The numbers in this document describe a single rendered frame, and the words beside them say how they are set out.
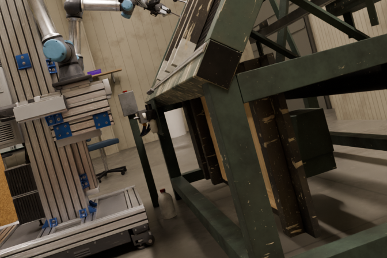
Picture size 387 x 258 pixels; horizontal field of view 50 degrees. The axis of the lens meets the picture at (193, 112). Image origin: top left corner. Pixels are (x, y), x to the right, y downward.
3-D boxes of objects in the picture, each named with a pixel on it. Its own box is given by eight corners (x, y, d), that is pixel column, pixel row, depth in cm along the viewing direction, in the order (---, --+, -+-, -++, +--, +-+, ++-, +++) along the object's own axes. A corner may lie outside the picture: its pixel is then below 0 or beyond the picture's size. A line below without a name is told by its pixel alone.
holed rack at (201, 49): (154, 90, 283) (152, 89, 283) (155, 85, 283) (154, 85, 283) (203, 52, 120) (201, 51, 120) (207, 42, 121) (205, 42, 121)
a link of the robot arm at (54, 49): (75, 58, 239) (37, -31, 237) (67, 56, 224) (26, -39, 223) (56, 66, 240) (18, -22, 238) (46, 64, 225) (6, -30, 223)
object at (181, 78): (156, 107, 338) (144, 102, 337) (162, 94, 339) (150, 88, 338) (228, 91, 121) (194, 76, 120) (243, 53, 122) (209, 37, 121)
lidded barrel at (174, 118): (186, 132, 977) (178, 103, 974) (191, 132, 919) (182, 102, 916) (162, 139, 965) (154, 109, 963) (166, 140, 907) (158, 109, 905)
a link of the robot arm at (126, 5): (60, -7, 288) (132, -4, 294) (64, -2, 299) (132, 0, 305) (61, 10, 288) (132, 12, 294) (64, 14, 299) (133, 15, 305)
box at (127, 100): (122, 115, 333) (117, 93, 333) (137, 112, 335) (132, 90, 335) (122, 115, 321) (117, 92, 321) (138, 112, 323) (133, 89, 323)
